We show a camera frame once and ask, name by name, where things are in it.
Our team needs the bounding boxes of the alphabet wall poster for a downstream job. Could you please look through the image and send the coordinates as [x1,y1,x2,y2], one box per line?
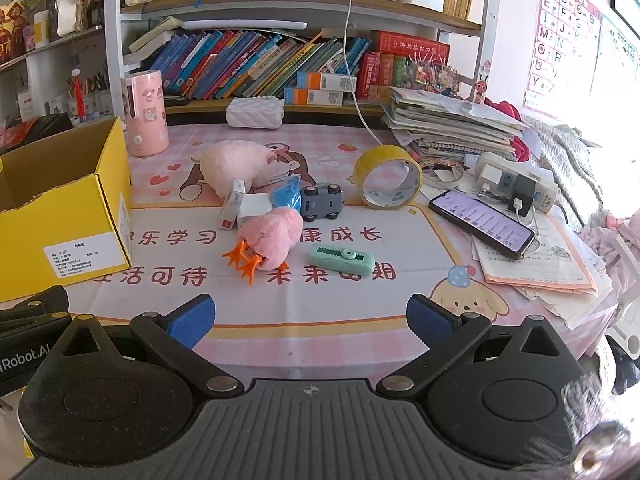
[522,0,603,121]

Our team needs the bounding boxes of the green utility knife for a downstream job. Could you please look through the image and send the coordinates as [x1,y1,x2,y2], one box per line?
[307,244,376,278]

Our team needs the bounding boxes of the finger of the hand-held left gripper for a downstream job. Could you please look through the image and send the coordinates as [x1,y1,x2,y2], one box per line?
[14,285,70,313]
[0,310,74,335]

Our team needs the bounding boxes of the stack of papers and notebooks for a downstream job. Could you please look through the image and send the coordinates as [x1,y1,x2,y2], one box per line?
[381,86,526,163]

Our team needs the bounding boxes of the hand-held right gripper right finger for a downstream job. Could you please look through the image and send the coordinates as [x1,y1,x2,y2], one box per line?
[376,294,571,396]

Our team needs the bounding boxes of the flat red box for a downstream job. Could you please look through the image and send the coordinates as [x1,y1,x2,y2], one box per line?
[372,31,451,63]

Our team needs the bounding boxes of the yellow tape roll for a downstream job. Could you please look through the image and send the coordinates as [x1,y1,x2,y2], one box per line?
[354,145,424,210]

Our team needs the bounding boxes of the white drawstring bag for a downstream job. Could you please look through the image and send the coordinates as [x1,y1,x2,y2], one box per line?
[54,0,96,38]

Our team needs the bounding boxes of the colourful glittery ornament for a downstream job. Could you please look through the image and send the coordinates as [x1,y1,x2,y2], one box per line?
[407,55,461,96]

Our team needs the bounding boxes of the loose worksheet papers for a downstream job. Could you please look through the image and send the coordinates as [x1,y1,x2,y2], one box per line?
[470,210,613,331]

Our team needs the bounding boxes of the red and white small box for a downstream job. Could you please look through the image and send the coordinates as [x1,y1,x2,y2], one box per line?
[219,178,247,231]

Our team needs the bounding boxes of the white cable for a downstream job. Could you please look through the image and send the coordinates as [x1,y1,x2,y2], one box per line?
[342,0,401,161]

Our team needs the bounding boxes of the row of blue and colourful books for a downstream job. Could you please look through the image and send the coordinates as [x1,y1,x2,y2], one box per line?
[150,30,373,101]

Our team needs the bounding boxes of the yellow cardboard box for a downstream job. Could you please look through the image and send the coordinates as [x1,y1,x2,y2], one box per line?
[0,116,133,305]

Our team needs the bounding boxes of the small white quilted purse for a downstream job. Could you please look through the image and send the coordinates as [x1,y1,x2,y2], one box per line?
[226,96,286,128]

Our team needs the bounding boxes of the white charger plug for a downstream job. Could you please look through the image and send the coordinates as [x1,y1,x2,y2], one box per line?
[480,165,506,196]

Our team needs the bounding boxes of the white bookshelf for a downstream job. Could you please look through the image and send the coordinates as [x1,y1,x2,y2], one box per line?
[102,0,503,116]

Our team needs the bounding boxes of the white side shelf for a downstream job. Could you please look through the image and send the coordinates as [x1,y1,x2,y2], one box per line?
[0,25,107,128]

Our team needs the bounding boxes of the red figure-printed box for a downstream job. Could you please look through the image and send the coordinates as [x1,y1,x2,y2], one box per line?
[0,2,27,63]

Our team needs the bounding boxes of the black smartphone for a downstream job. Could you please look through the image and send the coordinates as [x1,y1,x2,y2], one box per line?
[428,189,536,260]

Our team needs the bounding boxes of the red tassel ornament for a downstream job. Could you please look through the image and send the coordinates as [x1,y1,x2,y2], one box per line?
[69,67,88,123]

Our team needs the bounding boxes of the black charger plug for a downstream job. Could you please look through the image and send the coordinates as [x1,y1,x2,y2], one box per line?
[510,174,537,218]

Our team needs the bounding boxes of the upright red boxes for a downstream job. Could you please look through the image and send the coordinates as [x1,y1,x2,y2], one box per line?
[360,52,408,101]

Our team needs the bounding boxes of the white power strip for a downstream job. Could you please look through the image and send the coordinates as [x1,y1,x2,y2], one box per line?
[474,152,560,216]

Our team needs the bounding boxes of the pink plush pig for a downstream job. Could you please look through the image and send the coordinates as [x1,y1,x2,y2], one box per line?
[192,140,296,200]

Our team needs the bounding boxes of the pink cylindrical canister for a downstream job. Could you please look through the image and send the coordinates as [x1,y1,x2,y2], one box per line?
[121,70,170,157]

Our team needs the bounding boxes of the orange and white box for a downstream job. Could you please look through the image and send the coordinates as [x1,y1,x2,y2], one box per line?
[296,71,358,92]
[284,87,346,107]

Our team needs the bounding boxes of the pink plush duck orange feet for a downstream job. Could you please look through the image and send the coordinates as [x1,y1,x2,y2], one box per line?
[222,206,304,286]

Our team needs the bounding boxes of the blue packet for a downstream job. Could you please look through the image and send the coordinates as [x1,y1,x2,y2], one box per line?
[270,175,303,209]

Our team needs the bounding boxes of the lying thick books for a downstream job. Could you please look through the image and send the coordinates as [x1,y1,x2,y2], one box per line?
[129,15,183,55]

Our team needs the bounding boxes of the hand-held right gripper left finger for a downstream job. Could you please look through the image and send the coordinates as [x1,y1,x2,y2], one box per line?
[54,294,246,396]

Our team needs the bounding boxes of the red and pink cloth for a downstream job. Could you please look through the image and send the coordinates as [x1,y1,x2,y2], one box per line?
[480,100,542,162]

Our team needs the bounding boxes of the grey toy car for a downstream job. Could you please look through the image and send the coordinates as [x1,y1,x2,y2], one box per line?
[299,183,346,222]

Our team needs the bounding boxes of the grey knitted blanket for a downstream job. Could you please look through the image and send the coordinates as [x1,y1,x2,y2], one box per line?
[522,115,640,241]

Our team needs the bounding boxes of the flat white notebook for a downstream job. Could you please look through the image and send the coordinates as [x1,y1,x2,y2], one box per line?
[180,19,308,32]

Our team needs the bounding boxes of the black keyboard case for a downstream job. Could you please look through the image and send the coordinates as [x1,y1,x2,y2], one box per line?
[27,114,77,147]

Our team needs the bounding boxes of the white bottle yellow label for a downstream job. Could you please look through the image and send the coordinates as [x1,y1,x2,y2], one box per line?
[34,10,52,45]

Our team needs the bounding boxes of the pale wall chart poster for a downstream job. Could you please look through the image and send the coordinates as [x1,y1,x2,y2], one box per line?
[592,12,640,126]

